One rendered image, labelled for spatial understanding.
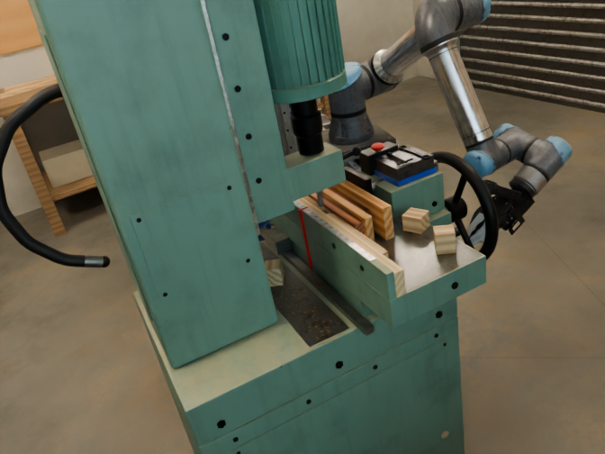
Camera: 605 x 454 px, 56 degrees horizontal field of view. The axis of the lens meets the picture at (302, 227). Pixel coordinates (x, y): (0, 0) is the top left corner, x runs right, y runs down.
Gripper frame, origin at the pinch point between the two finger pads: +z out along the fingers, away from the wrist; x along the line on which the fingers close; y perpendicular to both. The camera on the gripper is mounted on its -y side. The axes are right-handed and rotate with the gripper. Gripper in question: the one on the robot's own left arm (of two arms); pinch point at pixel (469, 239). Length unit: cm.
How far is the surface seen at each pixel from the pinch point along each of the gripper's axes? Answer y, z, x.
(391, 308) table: -39, 29, -32
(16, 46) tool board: -76, 56, 322
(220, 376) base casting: -46, 58, -19
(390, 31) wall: 124, -170, 340
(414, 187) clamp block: -33.2, 6.0, -9.1
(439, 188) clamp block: -27.8, 1.7, -9.1
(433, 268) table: -34.6, 18.4, -29.3
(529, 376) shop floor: 74, 10, 6
